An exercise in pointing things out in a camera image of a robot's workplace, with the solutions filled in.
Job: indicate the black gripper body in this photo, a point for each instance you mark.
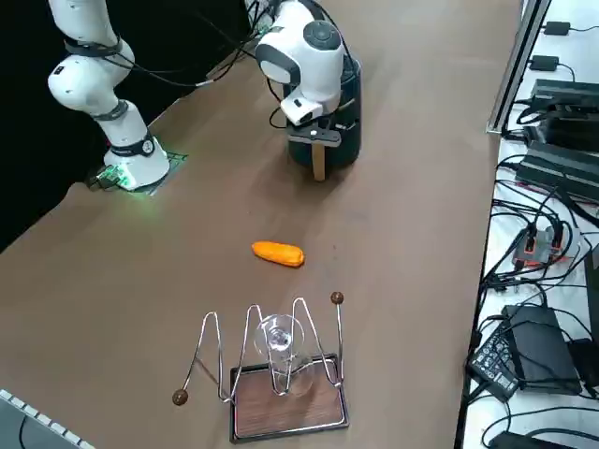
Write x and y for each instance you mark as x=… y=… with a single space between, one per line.
x=336 y=114

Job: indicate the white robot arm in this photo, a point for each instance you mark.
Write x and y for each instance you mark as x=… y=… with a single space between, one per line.
x=84 y=84

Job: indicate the dark green air fryer body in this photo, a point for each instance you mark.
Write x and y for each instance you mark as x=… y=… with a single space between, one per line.
x=352 y=84

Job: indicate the clear wine glass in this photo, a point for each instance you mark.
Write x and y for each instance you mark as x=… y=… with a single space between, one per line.
x=280 y=337

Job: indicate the small black power adapter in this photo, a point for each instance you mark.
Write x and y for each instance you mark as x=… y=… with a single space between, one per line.
x=545 y=62
x=558 y=27

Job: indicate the black ribbed power supply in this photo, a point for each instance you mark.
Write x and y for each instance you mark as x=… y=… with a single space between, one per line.
x=561 y=170
x=571 y=93
x=571 y=133

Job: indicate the grey orange electronics box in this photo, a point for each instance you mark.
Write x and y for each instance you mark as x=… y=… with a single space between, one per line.
x=538 y=248

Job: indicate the black adapter with label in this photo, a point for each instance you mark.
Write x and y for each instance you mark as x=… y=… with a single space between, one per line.
x=493 y=369

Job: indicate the large black power brick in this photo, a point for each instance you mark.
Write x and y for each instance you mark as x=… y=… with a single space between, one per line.
x=543 y=351

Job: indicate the black upright panel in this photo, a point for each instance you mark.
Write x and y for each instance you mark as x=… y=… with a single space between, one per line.
x=593 y=290

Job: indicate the black pouch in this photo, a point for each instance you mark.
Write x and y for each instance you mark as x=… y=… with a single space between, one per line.
x=587 y=369

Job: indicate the black flat device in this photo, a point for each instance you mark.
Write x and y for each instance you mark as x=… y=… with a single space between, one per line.
x=519 y=442

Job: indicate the aluminium profile rail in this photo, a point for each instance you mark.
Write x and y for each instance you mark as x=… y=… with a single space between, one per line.
x=515 y=70

